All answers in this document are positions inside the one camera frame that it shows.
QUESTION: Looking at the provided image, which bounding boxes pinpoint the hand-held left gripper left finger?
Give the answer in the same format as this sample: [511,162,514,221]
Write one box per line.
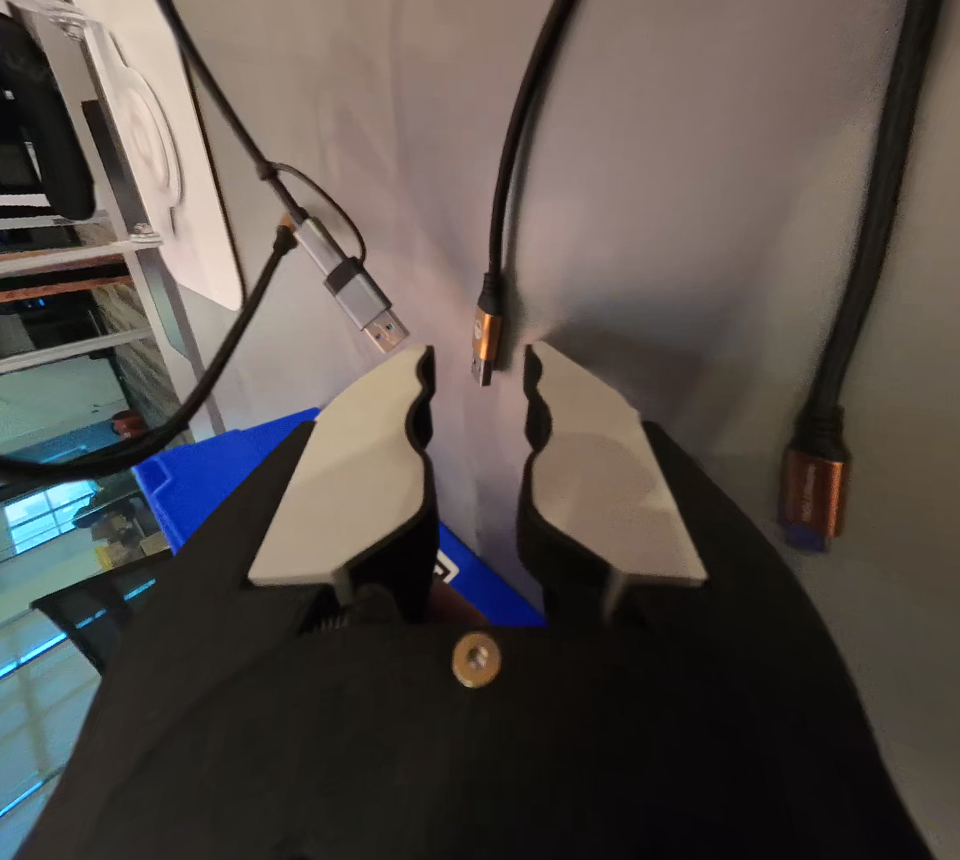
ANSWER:
[246,342,441,606]

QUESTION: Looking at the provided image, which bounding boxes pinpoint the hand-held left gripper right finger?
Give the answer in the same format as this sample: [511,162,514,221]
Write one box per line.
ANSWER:
[516,341,711,623]

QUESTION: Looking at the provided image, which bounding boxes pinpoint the black usb cable orange plug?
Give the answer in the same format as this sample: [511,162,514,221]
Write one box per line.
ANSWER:
[471,0,637,389]

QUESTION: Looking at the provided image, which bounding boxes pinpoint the blue plastic bin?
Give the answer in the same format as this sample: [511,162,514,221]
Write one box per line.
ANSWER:
[133,408,547,629]

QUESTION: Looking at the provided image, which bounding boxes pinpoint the white stand with clear arms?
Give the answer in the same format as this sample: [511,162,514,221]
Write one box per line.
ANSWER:
[0,0,249,312]

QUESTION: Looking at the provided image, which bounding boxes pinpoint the silver usb adapter cable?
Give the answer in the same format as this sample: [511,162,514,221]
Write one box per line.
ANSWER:
[111,0,412,357]

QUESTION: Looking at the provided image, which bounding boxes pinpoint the thick black cable copper plug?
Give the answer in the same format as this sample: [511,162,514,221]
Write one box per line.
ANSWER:
[778,0,960,555]

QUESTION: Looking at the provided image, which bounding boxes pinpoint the braided cable slim orange plugs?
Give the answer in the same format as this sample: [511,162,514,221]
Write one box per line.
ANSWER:
[0,215,297,490]

